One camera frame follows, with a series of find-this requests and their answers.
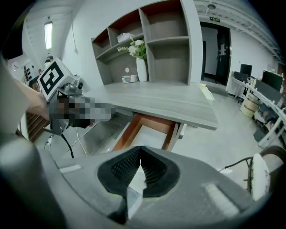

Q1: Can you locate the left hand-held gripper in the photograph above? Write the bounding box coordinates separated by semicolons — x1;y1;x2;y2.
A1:
36;57;117;136

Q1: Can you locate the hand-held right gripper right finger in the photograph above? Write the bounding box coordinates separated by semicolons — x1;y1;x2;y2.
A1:
134;146;264;229

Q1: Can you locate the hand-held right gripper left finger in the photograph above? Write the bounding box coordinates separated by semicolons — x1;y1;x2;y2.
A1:
53;146;142;229

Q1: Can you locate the white paper sheet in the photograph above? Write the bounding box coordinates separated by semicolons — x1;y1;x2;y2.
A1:
126;187;144;221

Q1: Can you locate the grey wooden drawer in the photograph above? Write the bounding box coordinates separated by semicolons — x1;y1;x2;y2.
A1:
112;112;186;153

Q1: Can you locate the person's left forearm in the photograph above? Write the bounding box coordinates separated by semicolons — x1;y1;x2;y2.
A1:
6;72;50;122

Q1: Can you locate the brown wooden cabinet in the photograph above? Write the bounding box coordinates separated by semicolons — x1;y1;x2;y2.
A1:
25;111;50;143

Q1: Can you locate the patterned tissue box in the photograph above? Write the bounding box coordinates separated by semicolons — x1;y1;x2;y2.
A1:
121;74;138;84

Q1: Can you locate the white tissue pack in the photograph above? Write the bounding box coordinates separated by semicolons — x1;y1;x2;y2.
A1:
117;32;135;43

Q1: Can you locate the white flower bouquet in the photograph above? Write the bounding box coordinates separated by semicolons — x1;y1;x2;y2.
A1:
117;36;147;60

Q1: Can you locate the white vase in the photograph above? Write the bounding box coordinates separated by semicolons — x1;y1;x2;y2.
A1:
136;57;148;82

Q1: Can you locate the grey wooden desk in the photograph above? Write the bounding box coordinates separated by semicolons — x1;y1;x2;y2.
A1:
82;81;219;131

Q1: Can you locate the beige storage crate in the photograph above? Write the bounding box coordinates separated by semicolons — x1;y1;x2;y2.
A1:
245;93;261;108
240;103;256;118

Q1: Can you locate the pale yellow box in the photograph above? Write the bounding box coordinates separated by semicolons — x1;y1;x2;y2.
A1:
199;83;215;102

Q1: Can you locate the grey wooden shelf unit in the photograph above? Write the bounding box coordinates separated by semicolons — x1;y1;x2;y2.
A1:
91;0;203;87

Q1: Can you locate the long white office desk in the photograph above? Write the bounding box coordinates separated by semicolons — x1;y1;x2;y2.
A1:
227;76;286;148

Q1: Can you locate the black monitor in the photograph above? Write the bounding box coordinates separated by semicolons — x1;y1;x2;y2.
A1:
240;63;253;77
261;70;284;92

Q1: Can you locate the black door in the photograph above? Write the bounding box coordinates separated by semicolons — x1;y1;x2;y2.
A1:
199;21;232;87

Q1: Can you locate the bright wall window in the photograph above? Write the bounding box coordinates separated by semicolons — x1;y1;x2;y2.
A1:
44;21;53;50

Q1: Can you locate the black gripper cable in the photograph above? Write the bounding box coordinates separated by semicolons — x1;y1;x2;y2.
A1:
59;132;75;159

